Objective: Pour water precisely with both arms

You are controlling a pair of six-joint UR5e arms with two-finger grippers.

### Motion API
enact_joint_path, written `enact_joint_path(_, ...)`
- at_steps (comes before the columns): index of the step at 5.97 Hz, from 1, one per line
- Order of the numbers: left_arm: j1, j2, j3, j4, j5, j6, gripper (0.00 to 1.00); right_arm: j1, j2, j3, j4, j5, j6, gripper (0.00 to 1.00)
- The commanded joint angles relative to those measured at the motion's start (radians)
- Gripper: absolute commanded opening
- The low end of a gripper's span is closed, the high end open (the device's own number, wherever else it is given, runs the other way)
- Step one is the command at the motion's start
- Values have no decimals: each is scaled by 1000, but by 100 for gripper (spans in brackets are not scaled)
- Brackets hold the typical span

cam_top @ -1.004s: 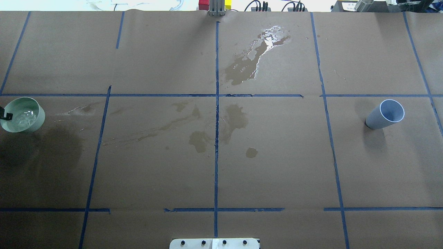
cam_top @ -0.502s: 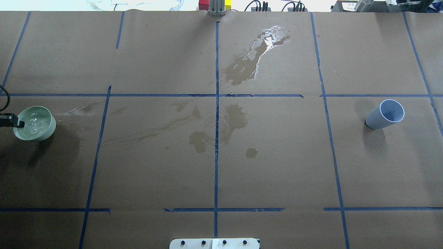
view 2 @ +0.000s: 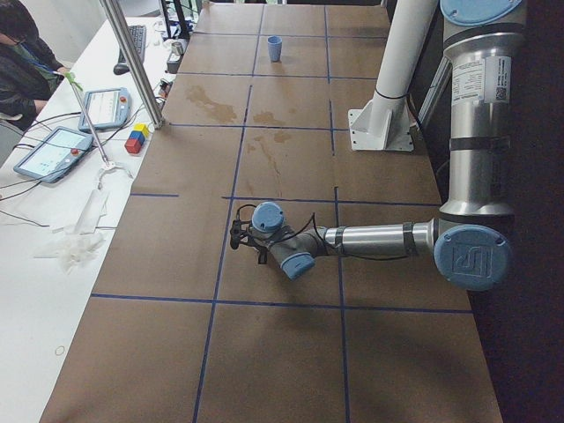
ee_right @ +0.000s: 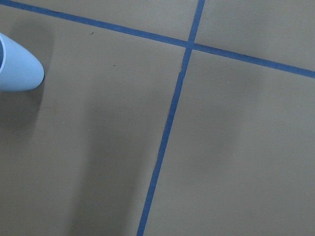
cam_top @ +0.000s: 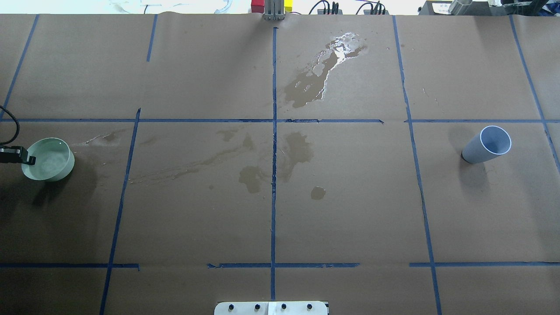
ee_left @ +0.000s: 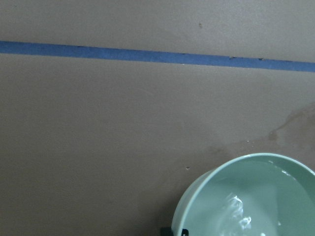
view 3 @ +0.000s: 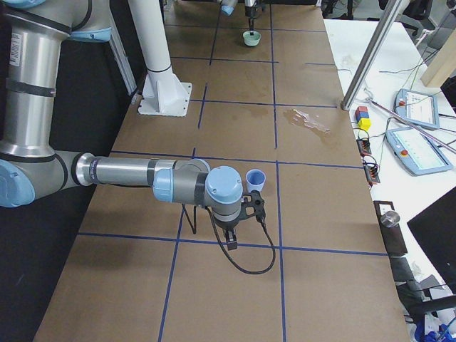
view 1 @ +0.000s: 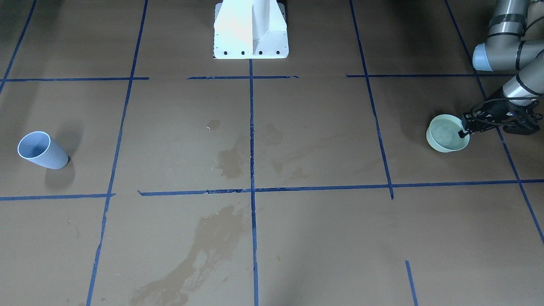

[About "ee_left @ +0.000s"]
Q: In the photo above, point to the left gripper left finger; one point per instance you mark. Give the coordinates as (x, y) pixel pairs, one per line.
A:
(165, 231)

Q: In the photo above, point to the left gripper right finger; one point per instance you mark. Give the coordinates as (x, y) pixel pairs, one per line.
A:
(185, 232)

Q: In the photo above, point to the green plastic bowl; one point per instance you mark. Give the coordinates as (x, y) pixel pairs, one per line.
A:
(261, 194)

